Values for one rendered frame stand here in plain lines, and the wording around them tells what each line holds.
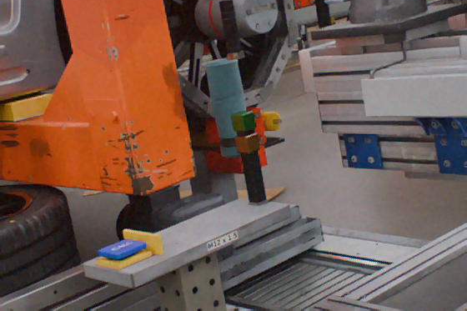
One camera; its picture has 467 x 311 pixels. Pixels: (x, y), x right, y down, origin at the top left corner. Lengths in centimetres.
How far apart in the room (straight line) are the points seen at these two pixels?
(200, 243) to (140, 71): 41
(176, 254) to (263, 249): 92
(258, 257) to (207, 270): 79
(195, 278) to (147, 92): 42
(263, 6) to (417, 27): 74
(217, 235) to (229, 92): 62
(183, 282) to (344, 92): 51
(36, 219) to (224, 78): 62
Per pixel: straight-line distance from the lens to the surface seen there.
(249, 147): 197
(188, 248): 179
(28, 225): 209
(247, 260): 263
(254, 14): 241
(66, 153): 221
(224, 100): 236
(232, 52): 225
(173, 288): 187
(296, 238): 276
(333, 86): 188
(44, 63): 245
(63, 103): 220
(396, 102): 163
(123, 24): 196
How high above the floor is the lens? 97
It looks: 10 degrees down
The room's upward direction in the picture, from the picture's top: 10 degrees counter-clockwise
